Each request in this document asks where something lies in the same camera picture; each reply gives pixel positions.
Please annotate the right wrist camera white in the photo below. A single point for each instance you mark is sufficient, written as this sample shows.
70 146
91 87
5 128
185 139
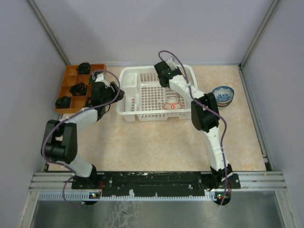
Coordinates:
170 62

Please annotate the red white patterned bowl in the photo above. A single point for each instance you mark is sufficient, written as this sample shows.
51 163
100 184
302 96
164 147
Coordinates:
172 103

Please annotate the white plastic dish rack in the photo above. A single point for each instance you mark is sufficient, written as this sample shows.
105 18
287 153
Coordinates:
144 97

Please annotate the wooden compartment tray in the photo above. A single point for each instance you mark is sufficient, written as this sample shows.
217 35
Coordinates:
71 78

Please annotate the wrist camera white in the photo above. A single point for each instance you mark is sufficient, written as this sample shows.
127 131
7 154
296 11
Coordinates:
99 77
170 62

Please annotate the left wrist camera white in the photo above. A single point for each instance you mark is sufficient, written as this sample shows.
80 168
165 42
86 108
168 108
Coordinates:
99 77

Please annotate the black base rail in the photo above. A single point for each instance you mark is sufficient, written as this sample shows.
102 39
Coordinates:
148 184

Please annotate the dark green rolled item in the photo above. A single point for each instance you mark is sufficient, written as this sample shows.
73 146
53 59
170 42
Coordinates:
63 102

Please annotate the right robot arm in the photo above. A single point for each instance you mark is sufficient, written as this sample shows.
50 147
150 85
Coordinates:
205 116

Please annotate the black rolled item top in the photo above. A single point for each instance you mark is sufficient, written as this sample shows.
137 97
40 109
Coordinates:
83 68

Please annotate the blue white patterned bowl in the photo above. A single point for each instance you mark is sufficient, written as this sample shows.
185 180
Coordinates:
223 94

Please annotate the black orange rolled item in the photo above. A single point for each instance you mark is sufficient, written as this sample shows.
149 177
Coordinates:
78 89

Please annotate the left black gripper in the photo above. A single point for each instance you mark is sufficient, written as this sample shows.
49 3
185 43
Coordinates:
115 88

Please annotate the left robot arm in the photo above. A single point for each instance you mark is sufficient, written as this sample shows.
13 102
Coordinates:
60 138

